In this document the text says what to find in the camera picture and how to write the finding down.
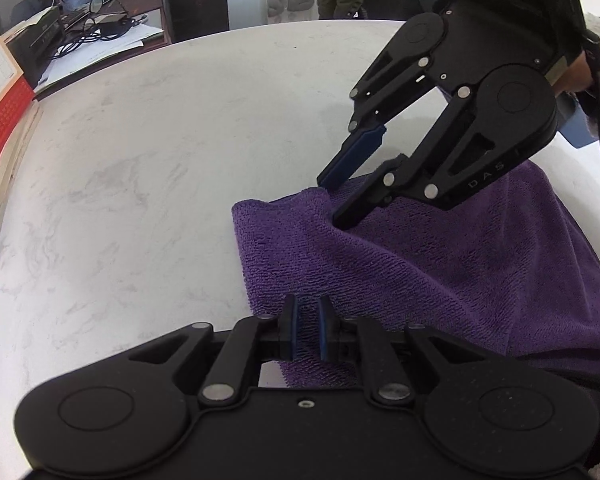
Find black inkjet printer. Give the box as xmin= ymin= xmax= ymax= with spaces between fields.
xmin=5 ymin=5 xmax=66 ymax=88

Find person's right hand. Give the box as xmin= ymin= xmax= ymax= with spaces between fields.
xmin=547 ymin=51 xmax=595 ymax=95

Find black water dispenser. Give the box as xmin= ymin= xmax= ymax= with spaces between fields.
xmin=160 ymin=0 xmax=231 ymax=43

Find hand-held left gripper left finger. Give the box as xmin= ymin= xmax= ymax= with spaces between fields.
xmin=128 ymin=293 xmax=300 ymax=408

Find red book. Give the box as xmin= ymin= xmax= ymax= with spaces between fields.
xmin=0 ymin=102 xmax=43 ymax=268

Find blue folder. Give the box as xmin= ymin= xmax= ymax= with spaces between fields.
xmin=560 ymin=92 xmax=600 ymax=150

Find red desk calendar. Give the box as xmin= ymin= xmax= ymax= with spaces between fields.
xmin=0 ymin=0 xmax=35 ymax=182

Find dark wooden desk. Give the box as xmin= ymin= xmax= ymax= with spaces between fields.
xmin=30 ymin=0 xmax=173 ymax=103

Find black power adapter with cables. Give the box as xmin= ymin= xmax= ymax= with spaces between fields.
xmin=55 ymin=0 xmax=148 ymax=61

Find white paper sheets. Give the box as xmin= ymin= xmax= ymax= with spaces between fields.
xmin=32 ymin=22 xmax=166 ymax=96

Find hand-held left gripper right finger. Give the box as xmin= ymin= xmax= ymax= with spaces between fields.
xmin=317 ymin=296 xmax=488 ymax=408

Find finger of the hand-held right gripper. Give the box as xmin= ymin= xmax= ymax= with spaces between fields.
xmin=331 ymin=96 xmax=532 ymax=232
xmin=316 ymin=41 xmax=432 ymax=191

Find purple towel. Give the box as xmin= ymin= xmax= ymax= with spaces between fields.
xmin=231 ymin=160 xmax=600 ymax=390

